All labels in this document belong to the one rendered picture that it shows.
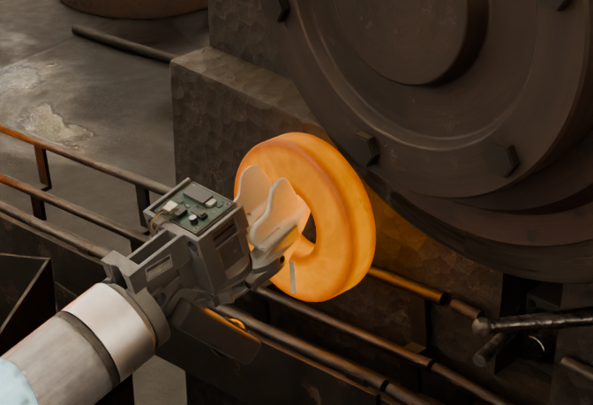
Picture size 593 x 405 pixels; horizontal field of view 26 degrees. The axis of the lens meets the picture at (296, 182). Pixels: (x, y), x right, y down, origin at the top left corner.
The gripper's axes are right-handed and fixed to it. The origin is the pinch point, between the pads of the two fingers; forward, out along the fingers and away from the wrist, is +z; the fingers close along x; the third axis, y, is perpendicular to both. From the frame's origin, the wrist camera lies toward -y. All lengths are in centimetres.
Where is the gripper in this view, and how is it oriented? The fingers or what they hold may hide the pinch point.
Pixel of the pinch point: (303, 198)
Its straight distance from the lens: 115.3
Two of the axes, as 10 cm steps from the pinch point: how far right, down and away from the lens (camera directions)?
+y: -1.9, -7.7, -6.1
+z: 6.9, -5.5, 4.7
